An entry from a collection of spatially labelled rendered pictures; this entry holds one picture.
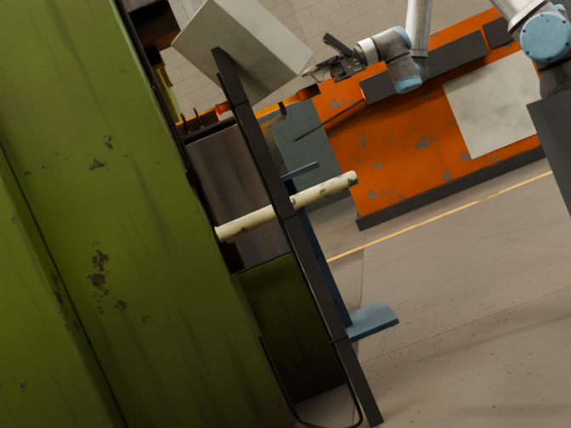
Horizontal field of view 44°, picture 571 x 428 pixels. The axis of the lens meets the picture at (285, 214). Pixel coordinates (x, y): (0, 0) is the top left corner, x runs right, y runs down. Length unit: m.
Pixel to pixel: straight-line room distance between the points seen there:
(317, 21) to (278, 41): 8.26
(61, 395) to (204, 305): 0.45
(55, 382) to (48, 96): 0.78
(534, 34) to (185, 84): 8.21
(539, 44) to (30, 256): 1.61
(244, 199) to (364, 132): 3.62
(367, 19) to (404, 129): 4.33
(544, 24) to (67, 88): 1.42
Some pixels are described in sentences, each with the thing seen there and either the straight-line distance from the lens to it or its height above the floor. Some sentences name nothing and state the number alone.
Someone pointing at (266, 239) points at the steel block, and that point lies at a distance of 2.29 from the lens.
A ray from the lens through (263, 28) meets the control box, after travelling 1.76.
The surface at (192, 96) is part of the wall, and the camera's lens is 10.21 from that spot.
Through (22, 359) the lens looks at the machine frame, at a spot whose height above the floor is 0.53.
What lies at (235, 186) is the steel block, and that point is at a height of 0.73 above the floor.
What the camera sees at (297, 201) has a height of 0.62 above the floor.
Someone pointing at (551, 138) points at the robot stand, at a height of 0.46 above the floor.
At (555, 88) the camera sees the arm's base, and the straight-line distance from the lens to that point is 2.54.
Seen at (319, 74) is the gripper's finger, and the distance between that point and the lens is 2.44.
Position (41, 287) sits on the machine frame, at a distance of 2.01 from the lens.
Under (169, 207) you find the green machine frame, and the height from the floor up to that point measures 0.75.
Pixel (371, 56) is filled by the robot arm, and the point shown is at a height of 0.96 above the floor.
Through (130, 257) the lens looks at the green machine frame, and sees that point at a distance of 2.04.
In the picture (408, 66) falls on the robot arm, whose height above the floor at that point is 0.88.
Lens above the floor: 0.73
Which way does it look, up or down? 3 degrees down
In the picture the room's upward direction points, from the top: 23 degrees counter-clockwise
